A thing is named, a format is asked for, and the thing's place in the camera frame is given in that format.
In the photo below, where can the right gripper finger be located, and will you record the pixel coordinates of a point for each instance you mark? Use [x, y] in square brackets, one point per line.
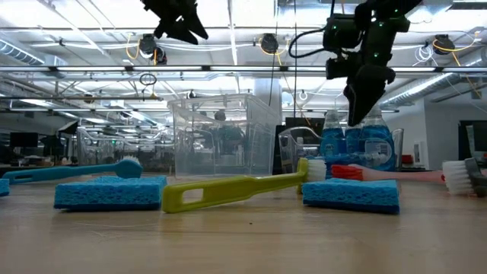
[365, 91]

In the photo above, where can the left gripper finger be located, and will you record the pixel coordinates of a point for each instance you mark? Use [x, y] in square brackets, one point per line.
[188, 30]
[163, 29]

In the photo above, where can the red toothbrush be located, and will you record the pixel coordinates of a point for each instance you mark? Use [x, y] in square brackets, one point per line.
[399, 176]

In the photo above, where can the yellow-green dish brush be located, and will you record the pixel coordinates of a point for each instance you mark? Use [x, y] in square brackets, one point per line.
[228, 189]

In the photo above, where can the blue dish brush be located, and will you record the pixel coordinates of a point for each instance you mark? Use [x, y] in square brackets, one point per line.
[76, 172]

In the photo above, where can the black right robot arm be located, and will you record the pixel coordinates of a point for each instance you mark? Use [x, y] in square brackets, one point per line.
[388, 5]

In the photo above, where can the blue sponge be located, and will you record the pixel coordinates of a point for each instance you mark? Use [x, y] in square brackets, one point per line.
[110, 194]
[350, 196]
[4, 187]

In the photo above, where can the black monitor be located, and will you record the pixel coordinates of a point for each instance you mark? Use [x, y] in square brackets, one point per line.
[464, 141]

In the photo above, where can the person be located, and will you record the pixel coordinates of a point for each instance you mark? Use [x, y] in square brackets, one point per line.
[228, 139]

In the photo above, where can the deep clear plastic bin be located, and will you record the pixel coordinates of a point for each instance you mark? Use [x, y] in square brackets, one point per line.
[258, 144]

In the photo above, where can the grey dish brush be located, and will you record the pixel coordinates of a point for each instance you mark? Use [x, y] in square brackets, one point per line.
[458, 177]

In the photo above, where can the silver air duct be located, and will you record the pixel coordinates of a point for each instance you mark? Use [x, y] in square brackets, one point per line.
[19, 53]

